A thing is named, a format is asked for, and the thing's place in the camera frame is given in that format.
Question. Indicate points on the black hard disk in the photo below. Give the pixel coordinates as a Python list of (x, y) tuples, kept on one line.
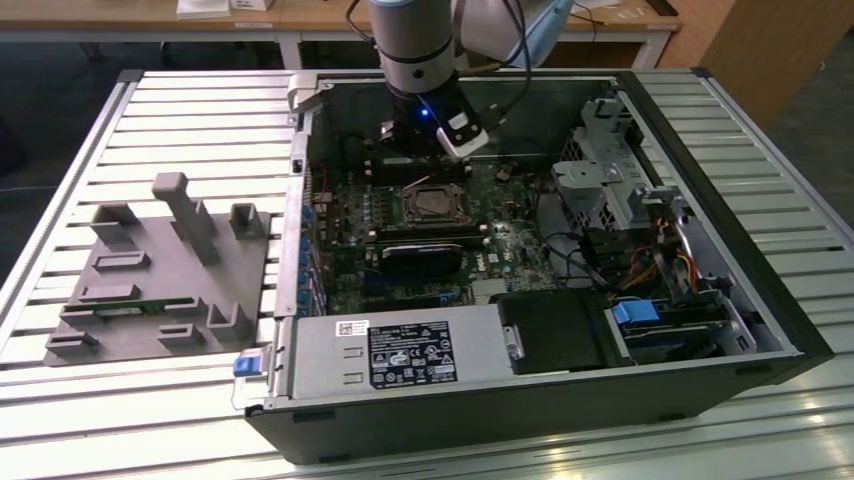
[(675, 345)]

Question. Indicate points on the black RAM slot bank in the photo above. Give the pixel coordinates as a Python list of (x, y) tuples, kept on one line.
[(388, 172), (428, 234)]

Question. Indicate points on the wooden desk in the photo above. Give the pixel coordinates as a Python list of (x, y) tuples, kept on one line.
[(134, 22)]

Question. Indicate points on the black graphics card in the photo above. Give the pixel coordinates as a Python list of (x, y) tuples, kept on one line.
[(421, 257)]

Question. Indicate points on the blue disk carrier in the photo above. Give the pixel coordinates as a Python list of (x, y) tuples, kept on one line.
[(635, 312)]

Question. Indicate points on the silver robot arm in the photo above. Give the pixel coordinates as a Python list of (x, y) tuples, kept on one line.
[(414, 45)]

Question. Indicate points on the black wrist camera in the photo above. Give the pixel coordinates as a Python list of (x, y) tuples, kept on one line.
[(394, 134)]

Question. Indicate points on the CPU socket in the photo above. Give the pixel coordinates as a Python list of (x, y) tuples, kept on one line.
[(409, 221)]

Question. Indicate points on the black open PC case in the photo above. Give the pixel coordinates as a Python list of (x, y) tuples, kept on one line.
[(468, 430)]

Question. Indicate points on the wooden cabinet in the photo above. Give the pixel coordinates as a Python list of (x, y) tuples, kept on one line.
[(768, 50)]

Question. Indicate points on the silver chip heat sink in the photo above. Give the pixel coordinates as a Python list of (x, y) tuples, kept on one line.
[(489, 290)]

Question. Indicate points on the metal drive cage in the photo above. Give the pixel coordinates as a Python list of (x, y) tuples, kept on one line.
[(588, 175)]

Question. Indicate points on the green motherboard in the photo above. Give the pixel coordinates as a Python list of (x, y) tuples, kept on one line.
[(508, 250)]

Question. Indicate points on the gray power supply unit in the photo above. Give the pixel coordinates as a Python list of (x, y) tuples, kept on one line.
[(321, 360)]

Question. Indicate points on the gray parts rack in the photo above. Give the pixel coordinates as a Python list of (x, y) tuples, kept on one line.
[(154, 280)]

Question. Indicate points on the blue case latch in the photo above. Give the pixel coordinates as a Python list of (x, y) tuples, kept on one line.
[(248, 364)]

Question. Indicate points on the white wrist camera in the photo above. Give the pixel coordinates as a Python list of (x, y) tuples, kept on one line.
[(464, 135)]

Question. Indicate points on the black drive housing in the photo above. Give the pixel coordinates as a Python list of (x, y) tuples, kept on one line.
[(561, 330)]

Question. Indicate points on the silver square CPU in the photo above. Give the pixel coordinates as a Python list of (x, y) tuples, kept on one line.
[(433, 201)]

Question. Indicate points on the small white box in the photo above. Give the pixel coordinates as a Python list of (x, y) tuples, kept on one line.
[(250, 5)]

